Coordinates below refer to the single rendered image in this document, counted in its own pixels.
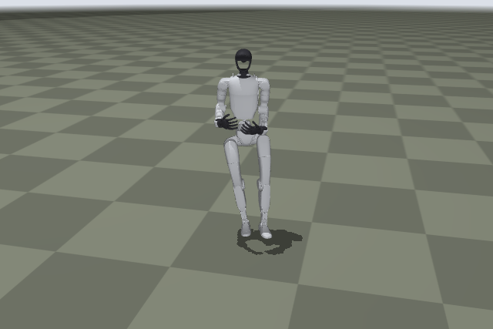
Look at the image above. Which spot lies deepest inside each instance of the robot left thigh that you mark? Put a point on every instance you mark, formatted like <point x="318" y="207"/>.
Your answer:
<point x="264" y="160"/>

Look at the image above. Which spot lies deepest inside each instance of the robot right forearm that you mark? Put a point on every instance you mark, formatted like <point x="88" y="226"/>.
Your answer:
<point x="219" y="114"/>

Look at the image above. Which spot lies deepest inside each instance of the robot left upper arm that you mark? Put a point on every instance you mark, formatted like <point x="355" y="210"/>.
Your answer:
<point x="264" y="85"/>

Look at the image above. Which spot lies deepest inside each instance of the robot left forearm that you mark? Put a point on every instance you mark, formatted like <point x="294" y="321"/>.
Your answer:
<point x="263" y="117"/>

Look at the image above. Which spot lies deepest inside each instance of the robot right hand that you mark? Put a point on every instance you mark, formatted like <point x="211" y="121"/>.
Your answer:
<point x="223" y="123"/>

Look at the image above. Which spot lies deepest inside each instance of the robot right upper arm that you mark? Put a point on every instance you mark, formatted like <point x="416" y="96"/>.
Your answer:
<point x="221" y="93"/>

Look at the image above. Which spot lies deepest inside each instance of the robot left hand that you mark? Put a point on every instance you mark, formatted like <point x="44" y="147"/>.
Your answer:
<point x="252" y="130"/>

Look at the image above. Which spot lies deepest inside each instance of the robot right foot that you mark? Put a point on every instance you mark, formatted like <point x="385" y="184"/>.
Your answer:
<point x="245" y="229"/>

